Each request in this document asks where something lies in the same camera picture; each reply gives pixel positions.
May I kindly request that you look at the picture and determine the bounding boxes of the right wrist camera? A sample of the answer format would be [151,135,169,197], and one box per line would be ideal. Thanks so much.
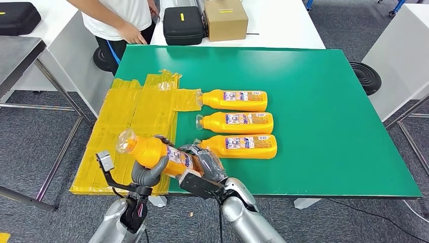
[178,171,226,201]

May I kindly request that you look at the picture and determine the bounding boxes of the black zip case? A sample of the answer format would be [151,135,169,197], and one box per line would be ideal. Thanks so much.
[163,6,204,46]
[0,2,42,36]

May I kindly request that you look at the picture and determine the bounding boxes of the blue wheeled cart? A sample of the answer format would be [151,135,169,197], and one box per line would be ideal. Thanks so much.
[378,0,407,17]

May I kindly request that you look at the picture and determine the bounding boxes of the black right camera cable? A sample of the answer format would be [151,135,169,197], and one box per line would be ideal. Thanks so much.
[207,189,225,243]

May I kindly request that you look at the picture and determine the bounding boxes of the person's left hand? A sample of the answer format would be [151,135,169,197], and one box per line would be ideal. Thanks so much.
[147,0,160,19]

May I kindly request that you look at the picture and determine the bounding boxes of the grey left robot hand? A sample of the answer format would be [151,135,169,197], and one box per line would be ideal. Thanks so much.
[132,135,175,187]

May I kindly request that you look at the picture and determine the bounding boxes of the person's right hand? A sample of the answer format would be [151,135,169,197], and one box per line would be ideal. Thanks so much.
[117,20,148,45]

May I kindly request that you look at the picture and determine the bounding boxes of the white floor cable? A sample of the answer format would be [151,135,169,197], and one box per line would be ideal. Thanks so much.
[402,200,429,225]

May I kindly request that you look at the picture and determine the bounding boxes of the brown cardboard box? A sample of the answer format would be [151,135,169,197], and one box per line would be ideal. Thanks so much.
[204,0,249,42]

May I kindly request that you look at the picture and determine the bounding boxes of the yellow plastic film sheet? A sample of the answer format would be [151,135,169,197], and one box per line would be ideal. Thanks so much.
[69,69,204,196]

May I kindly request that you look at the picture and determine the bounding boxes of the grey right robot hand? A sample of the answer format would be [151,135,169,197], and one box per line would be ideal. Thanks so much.
[178,144,229,183]

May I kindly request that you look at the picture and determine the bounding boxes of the black floor cable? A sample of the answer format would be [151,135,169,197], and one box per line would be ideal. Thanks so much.
[330,199,429,234]

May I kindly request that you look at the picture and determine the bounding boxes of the person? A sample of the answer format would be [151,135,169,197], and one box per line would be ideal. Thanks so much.
[67,0,160,76]

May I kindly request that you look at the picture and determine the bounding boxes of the grey metal leg table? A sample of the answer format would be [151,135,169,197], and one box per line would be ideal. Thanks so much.
[0,35,95,213]

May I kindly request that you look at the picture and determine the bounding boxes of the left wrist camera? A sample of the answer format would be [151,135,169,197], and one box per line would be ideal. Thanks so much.
[96,150,153,197]

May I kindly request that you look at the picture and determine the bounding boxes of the orange detergent bottle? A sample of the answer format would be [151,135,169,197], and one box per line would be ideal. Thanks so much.
[193,134,278,159]
[197,89,268,112]
[195,112,274,135]
[115,128,205,178]

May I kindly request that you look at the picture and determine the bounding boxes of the black round stool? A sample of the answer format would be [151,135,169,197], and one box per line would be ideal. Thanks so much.
[93,47,118,73]
[348,61,382,97]

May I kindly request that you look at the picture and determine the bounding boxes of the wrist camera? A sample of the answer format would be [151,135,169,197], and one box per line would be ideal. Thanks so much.
[96,150,153,197]
[178,171,226,201]

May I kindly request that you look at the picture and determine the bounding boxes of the silver grey device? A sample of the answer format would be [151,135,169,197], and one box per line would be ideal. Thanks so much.
[160,0,209,21]

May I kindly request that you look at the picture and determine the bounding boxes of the green topped table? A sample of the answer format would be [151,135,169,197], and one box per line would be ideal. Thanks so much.
[114,44,423,209]

